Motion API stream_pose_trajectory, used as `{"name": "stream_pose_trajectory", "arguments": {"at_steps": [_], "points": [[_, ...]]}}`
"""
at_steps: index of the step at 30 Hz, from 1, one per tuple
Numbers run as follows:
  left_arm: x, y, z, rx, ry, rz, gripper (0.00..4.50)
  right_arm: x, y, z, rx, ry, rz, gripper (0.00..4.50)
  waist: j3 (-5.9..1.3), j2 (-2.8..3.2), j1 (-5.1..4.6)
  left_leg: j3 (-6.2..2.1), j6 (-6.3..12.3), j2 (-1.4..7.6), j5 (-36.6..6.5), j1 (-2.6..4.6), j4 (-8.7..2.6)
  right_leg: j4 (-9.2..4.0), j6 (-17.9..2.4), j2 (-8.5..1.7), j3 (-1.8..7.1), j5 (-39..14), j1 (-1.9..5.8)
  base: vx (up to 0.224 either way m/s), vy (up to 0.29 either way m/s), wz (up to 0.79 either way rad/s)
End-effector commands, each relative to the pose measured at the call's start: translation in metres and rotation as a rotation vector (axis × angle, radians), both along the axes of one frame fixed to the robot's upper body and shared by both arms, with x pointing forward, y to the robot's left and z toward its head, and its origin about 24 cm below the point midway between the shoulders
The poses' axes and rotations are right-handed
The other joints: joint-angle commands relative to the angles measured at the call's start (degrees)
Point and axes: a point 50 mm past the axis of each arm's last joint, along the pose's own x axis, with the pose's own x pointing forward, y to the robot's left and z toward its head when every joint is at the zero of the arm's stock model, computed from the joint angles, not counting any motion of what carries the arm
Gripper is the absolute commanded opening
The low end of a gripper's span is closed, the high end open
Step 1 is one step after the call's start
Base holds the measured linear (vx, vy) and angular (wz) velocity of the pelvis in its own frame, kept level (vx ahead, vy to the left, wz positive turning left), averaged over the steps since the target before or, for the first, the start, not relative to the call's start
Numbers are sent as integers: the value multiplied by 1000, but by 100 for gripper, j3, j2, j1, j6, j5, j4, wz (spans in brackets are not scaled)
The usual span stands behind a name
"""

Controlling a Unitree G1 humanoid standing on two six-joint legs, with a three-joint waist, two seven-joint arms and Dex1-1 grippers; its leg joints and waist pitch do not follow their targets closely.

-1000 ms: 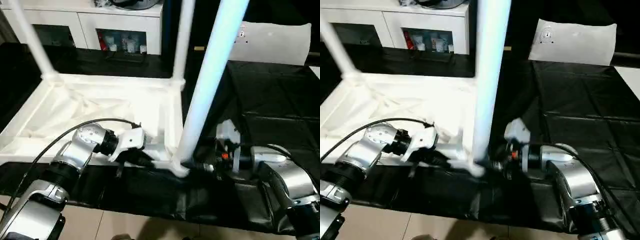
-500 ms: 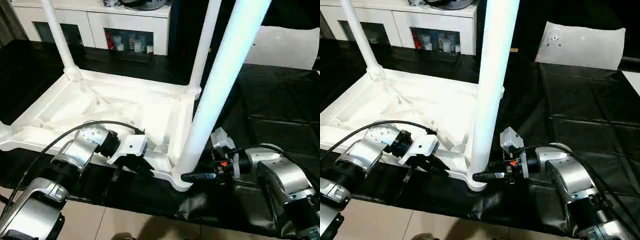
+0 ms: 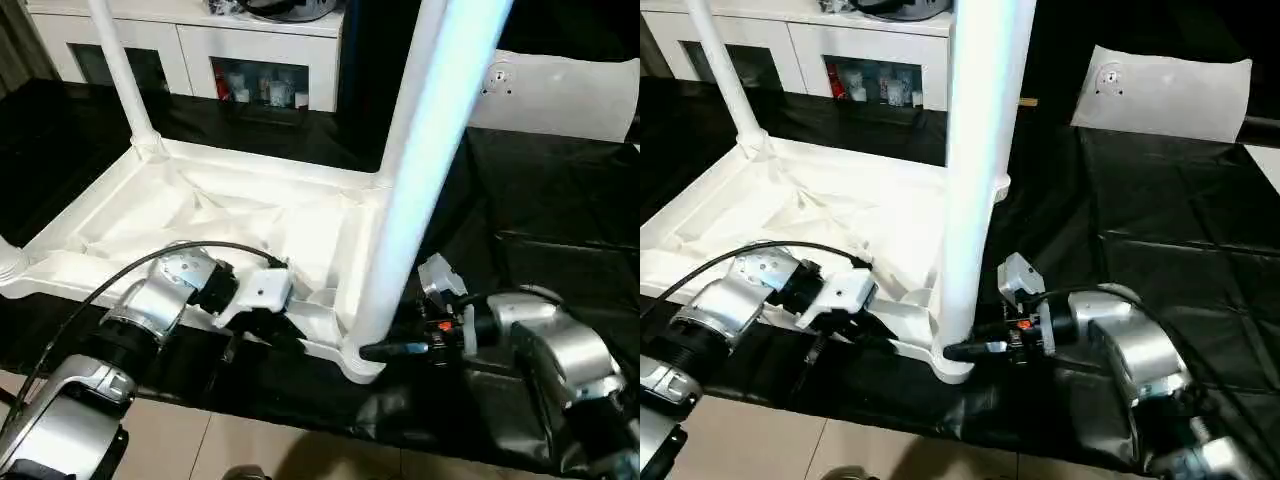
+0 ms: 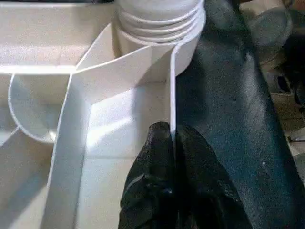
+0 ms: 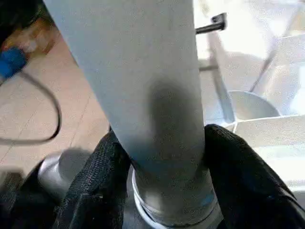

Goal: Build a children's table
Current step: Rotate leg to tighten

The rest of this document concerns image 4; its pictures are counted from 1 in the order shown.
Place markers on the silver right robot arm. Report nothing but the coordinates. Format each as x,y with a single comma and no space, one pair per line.
271,26

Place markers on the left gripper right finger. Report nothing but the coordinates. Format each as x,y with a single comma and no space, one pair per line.
202,190

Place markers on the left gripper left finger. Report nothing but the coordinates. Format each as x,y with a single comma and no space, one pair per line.
152,179

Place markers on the white plastic table leg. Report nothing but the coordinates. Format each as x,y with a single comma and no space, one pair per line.
159,19

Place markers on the black work mat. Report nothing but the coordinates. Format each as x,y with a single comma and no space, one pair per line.
226,107

